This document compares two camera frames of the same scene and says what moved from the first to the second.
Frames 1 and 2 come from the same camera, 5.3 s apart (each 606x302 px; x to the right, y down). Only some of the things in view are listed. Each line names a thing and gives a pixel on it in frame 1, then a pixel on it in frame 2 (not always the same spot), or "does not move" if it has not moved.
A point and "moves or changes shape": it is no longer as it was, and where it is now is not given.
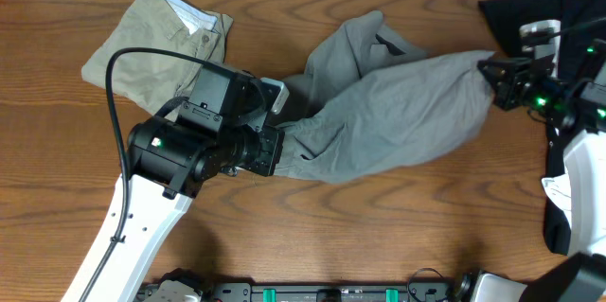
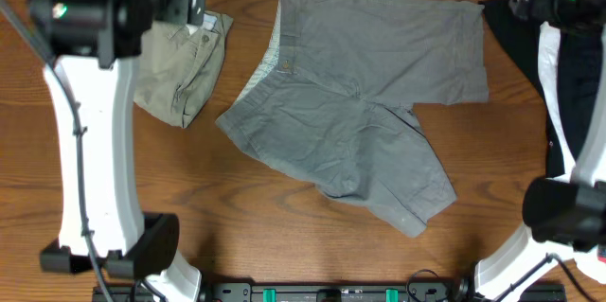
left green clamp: x=270 y=294 does not move
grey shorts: x=365 y=106 moves or changes shape
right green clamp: x=391 y=295 does not move
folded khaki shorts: x=153 y=19 does not move
